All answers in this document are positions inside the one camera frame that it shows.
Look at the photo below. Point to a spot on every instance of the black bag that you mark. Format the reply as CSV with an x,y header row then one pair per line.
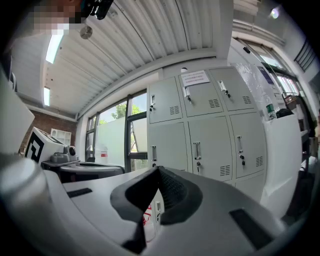
x,y
283,113

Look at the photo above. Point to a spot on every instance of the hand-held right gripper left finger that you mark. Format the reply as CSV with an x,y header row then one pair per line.
x,y
100,197

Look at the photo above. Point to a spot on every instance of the long ceiling light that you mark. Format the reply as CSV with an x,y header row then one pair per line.
x,y
46,96
54,47

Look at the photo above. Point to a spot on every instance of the round metal ceiling fixture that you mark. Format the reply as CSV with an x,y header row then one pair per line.
x,y
86,32

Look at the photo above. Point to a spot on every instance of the white partition counter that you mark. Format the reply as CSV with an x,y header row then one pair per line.
x,y
282,160

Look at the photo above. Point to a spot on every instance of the black framed window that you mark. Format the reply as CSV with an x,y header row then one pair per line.
x,y
120,135

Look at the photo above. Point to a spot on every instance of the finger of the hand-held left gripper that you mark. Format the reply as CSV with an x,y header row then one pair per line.
x,y
95,171
97,164

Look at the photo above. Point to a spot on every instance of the person's head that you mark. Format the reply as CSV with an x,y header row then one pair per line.
x,y
57,15

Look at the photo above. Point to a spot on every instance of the round ceiling spot lamp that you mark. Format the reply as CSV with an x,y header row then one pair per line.
x,y
274,13

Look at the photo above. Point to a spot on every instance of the white cubby shelf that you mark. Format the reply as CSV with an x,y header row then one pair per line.
x,y
61,136

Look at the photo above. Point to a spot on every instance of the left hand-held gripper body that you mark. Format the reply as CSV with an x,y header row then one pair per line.
x,y
40,145

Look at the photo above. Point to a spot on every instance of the clear plastic bottle green label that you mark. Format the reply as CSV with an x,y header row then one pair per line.
x,y
270,108

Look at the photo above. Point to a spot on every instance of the black wall vent grille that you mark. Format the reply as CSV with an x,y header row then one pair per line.
x,y
305,56

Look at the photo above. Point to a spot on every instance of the white paper notice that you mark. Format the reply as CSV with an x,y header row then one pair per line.
x,y
195,78

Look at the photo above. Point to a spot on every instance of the black head-worn camera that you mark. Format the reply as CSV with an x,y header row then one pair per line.
x,y
100,8

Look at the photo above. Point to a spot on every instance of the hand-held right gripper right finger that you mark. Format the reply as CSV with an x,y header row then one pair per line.
x,y
212,215

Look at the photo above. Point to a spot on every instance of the grey metal locker doors cabinet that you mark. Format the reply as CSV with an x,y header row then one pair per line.
x,y
210,140

